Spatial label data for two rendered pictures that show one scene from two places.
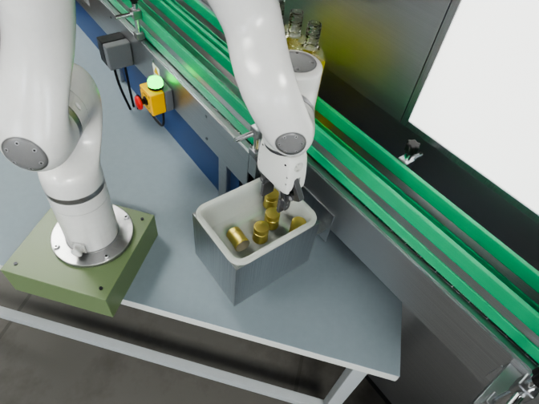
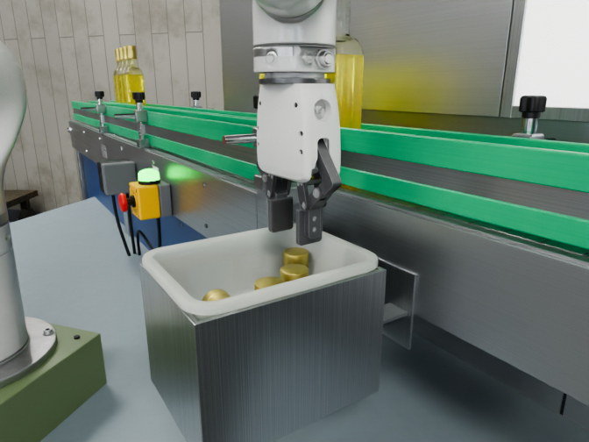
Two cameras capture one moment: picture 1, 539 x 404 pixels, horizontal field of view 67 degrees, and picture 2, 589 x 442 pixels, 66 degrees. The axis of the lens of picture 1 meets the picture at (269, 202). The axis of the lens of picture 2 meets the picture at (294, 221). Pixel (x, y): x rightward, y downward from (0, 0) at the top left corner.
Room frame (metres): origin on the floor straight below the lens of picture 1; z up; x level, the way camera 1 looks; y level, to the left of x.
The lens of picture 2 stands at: (0.09, -0.09, 1.19)
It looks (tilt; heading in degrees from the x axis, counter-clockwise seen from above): 16 degrees down; 10
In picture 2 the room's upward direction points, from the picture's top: straight up
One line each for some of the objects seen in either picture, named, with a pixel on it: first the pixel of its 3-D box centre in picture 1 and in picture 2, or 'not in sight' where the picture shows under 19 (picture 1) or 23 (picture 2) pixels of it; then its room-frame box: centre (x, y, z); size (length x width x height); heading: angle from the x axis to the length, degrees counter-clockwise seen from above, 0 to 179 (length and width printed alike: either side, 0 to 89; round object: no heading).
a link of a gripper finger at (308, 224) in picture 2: (288, 202); (315, 216); (0.55, -0.04, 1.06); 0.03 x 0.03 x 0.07; 45
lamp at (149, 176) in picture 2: (155, 82); (148, 175); (0.97, 0.37, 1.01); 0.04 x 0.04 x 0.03
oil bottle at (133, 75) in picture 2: not in sight; (134, 87); (1.67, 0.76, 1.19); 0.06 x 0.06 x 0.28; 43
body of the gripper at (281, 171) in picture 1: (281, 159); (294, 124); (0.58, -0.01, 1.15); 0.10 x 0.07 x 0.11; 45
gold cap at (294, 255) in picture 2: (270, 199); (295, 267); (0.64, 0.00, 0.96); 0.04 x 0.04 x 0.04
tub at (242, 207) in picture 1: (255, 226); (260, 290); (0.55, 0.02, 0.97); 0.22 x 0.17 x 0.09; 133
